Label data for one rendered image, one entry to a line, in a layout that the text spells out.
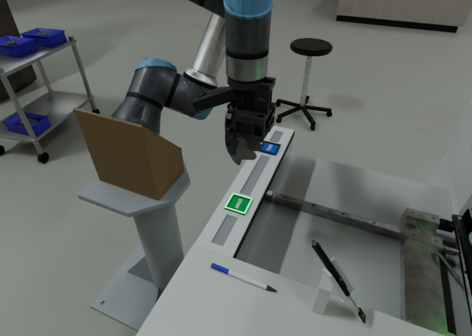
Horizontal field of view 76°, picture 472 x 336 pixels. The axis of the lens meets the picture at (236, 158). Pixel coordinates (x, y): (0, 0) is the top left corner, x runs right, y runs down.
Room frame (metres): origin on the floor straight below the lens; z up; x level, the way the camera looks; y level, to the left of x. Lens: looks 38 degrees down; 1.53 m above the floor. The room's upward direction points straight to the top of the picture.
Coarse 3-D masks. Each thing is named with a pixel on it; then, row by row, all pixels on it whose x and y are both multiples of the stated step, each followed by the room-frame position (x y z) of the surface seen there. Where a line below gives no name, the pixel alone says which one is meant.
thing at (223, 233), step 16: (272, 128) 0.89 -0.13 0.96; (256, 160) 0.71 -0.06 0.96; (272, 160) 0.71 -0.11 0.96; (240, 176) 0.64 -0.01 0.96; (256, 176) 0.65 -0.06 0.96; (240, 192) 0.58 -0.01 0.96; (256, 192) 0.58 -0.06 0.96; (208, 224) 0.47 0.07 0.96; (224, 224) 0.47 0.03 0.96; (240, 224) 0.47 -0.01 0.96; (208, 240) 0.42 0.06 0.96; (224, 240) 0.43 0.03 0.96; (240, 240) 0.42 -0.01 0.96
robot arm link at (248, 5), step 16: (224, 0) 0.53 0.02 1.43; (240, 0) 0.49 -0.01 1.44; (256, 0) 0.49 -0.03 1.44; (272, 0) 0.53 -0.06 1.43; (240, 16) 0.49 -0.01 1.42; (256, 16) 0.49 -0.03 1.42; (240, 32) 0.49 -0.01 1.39; (256, 32) 0.49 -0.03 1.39; (240, 48) 0.49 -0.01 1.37; (256, 48) 0.49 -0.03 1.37
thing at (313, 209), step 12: (288, 204) 0.65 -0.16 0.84; (300, 204) 0.64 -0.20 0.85; (312, 204) 0.64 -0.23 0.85; (324, 216) 0.61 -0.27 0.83; (336, 216) 0.60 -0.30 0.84; (348, 216) 0.59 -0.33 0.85; (360, 228) 0.57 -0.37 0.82; (372, 228) 0.56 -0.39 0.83; (384, 228) 0.55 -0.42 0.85; (396, 228) 0.55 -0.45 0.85; (444, 240) 0.51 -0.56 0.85; (444, 252) 0.49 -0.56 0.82
